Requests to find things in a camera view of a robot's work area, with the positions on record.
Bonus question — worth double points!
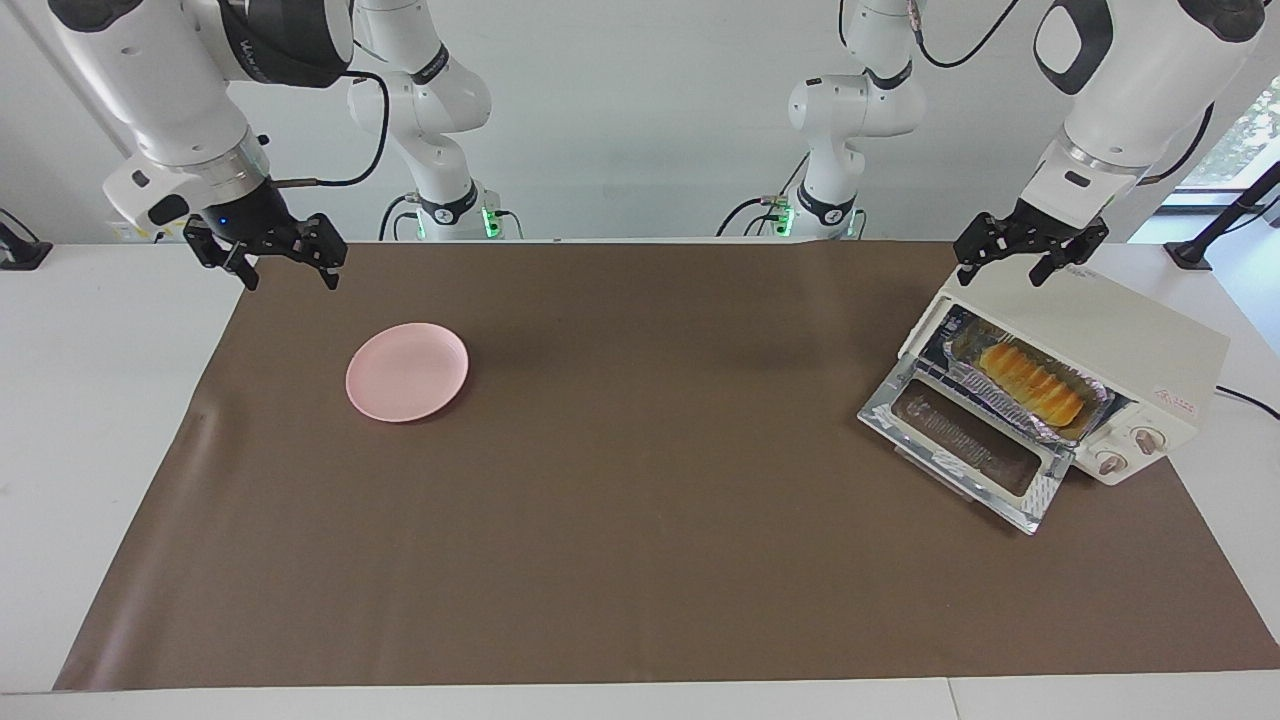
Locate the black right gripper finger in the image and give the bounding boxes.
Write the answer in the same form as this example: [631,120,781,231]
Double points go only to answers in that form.
[185,228,261,293]
[298,213,347,291]

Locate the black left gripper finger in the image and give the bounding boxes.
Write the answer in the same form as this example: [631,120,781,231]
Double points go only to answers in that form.
[953,215,1004,291]
[1030,222,1109,288]

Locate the golden sliced bread loaf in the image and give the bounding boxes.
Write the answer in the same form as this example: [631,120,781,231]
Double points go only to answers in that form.
[978,343,1086,428]

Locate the aluminium foil tray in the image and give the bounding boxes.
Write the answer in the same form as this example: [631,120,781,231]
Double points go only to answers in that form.
[943,315,1114,443]

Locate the cream toaster oven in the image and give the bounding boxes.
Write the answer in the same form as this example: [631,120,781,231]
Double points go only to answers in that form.
[898,262,1231,488]

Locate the pink round plate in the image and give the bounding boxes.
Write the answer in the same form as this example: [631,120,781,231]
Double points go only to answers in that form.
[345,322,470,423]

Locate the black desk clamp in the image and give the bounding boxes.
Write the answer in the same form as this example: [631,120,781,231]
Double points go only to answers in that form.
[0,208,53,271]

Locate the window with green trees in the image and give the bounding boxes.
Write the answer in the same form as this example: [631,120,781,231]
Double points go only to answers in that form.
[1180,75,1280,191]

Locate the brown table mat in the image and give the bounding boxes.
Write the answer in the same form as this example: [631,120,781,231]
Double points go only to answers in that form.
[52,240,1280,693]

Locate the black base cable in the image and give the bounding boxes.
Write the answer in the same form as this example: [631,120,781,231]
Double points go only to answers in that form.
[378,195,421,242]
[715,150,813,241]

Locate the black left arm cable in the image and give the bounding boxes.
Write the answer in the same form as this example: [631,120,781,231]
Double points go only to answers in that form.
[905,0,1217,188]

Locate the glass oven door metal frame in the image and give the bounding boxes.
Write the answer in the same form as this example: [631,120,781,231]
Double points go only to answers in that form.
[858,355,1076,536]

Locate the black oven power cord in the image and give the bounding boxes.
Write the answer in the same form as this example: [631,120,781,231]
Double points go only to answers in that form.
[1215,385,1280,421]

